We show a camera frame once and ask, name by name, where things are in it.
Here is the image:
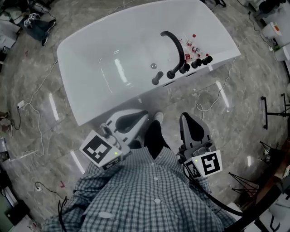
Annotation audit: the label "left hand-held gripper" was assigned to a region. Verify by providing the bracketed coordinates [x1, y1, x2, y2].
[78, 109, 150, 172]

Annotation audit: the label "white floor cable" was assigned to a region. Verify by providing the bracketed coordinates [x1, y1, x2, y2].
[21, 58, 59, 158]
[195, 36, 250, 121]

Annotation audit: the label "person's black trousers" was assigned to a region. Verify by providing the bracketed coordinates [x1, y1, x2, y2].
[130, 120, 172, 160]

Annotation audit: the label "person's checked shirt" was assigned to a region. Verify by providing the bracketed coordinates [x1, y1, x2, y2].
[43, 147, 237, 232]

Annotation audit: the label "black floor box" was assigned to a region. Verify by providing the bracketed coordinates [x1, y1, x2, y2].
[0, 46, 10, 62]

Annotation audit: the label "black metal rack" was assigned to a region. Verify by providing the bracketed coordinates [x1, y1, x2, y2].
[260, 92, 290, 131]

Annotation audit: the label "black floor cable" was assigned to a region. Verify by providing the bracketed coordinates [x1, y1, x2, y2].
[34, 182, 77, 201]
[8, 108, 21, 138]
[247, 10, 274, 50]

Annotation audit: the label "white bin with orange label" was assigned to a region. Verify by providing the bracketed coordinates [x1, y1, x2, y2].
[262, 21, 283, 41]

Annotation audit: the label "black curved faucet spout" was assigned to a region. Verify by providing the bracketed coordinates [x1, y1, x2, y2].
[160, 31, 185, 80]

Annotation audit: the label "person's white shoe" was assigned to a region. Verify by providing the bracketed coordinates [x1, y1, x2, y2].
[152, 111, 164, 125]

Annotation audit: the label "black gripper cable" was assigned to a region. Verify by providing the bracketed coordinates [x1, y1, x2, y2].
[181, 154, 244, 216]
[58, 196, 70, 232]

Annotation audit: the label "black wire-leg table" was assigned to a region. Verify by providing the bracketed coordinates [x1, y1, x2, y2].
[259, 140, 290, 164]
[228, 171, 259, 198]

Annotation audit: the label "pile of clear plastic bottles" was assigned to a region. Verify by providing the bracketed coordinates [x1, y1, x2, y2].
[178, 32, 210, 63]

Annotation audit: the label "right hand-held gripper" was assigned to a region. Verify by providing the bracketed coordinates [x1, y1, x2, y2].
[179, 112, 224, 180]

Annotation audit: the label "white floor appliance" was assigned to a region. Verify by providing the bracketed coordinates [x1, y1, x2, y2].
[0, 22, 21, 49]

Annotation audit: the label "plain white bin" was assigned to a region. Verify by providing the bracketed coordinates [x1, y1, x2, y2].
[275, 44, 290, 62]

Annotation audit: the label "white bathtub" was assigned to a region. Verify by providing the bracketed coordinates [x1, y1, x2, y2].
[56, 0, 242, 127]

